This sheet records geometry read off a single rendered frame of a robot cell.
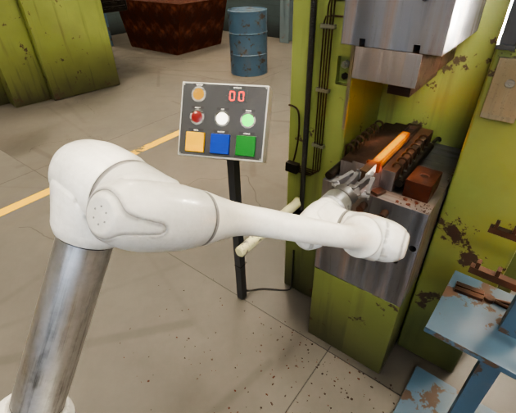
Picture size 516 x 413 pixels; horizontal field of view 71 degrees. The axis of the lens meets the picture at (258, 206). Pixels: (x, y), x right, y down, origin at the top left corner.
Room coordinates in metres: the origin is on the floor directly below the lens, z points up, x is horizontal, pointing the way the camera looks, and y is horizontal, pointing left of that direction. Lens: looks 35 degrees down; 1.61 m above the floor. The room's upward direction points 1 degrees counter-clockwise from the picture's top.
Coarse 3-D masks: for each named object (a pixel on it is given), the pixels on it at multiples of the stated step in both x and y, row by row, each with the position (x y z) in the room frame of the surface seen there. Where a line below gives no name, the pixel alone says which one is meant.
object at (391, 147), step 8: (400, 136) 1.29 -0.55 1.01; (408, 136) 1.32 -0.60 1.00; (392, 144) 1.23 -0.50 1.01; (400, 144) 1.25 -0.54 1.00; (384, 152) 1.16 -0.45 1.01; (368, 160) 1.10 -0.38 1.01; (376, 160) 1.11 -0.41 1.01; (384, 160) 1.13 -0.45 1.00; (368, 168) 1.04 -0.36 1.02; (376, 168) 1.07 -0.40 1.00; (360, 176) 1.02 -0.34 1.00
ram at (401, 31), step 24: (360, 0) 1.17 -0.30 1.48; (384, 0) 1.13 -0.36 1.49; (408, 0) 1.09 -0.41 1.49; (432, 0) 1.05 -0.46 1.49; (456, 0) 1.02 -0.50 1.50; (480, 0) 1.26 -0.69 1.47; (360, 24) 1.17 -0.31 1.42; (384, 24) 1.12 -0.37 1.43; (408, 24) 1.08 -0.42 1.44; (432, 24) 1.04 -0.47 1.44; (456, 24) 1.07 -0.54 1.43; (384, 48) 1.12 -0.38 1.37; (408, 48) 1.07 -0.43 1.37; (432, 48) 1.03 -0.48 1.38
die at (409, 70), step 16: (368, 48) 1.15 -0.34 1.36; (368, 64) 1.14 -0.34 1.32; (384, 64) 1.11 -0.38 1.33; (400, 64) 1.08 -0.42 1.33; (416, 64) 1.06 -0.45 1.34; (432, 64) 1.16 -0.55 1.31; (368, 80) 1.14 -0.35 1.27; (384, 80) 1.11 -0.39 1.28; (400, 80) 1.08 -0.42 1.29; (416, 80) 1.05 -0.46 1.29
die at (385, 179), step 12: (384, 132) 1.40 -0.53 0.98; (396, 132) 1.37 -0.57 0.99; (420, 132) 1.36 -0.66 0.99; (432, 132) 1.37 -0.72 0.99; (360, 144) 1.29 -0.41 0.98; (372, 144) 1.27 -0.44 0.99; (384, 144) 1.26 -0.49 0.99; (408, 144) 1.26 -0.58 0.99; (420, 144) 1.25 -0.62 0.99; (348, 156) 1.20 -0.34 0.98; (360, 156) 1.18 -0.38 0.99; (372, 156) 1.17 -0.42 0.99; (396, 156) 1.17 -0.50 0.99; (408, 156) 1.16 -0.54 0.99; (348, 168) 1.15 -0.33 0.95; (384, 168) 1.08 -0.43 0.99; (396, 168) 1.08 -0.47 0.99; (384, 180) 1.07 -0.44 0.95
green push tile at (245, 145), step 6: (240, 138) 1.26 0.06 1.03; (246, 138) 1.25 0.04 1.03; (252, 138) 1.25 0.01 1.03; (240, 144) 1.25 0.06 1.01; (246, 144) 1.24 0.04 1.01; (252, 144) 1.24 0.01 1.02; (240, 150) 1.23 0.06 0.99; (246, 150) 1.23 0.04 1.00; (252, 150) 1.23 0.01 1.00; (246, 156) 1.22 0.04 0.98; (252, 156) 1.21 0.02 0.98
